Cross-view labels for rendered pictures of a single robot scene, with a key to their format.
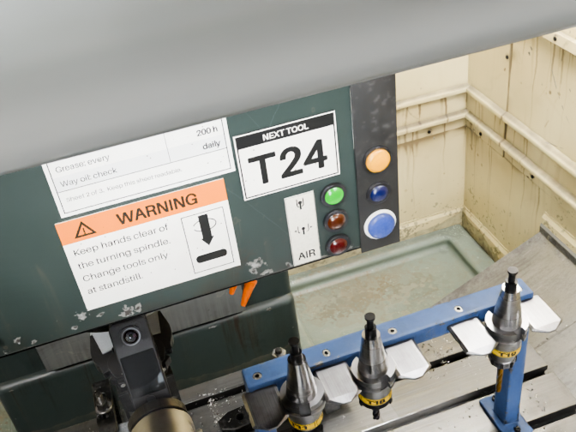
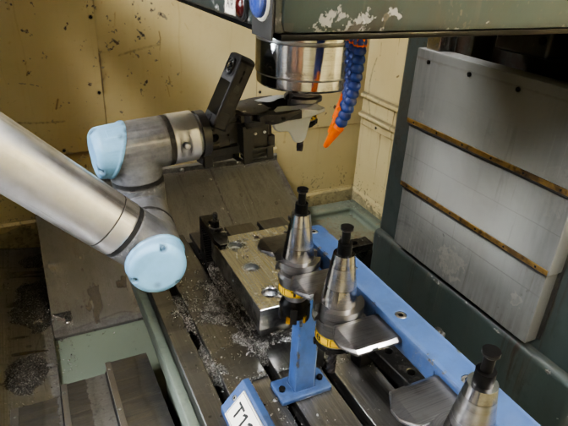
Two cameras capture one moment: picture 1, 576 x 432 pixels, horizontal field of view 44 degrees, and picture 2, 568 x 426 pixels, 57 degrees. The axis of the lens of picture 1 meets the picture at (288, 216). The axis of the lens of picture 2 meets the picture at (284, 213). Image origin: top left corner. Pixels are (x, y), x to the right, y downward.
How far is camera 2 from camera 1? 0.88 m
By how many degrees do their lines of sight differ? 64
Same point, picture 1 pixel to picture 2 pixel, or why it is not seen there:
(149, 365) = (222, 93)
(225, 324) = (505, 340)
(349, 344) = (368, 282)
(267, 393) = not seen: hidden behind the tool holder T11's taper
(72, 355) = (409, 243)
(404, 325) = (413, 324)
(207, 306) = (499, 302)
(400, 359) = (360, 326)
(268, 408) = (280, 243)
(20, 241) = not seen: outside the picture
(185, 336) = (475, 314)
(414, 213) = not seen: outside the picture
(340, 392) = (304, 283)
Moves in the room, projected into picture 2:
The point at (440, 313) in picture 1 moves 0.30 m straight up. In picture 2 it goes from (450, 358) to (522, 72)
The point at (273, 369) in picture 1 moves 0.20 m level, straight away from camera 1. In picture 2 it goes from (322, 239) to (441, 226)
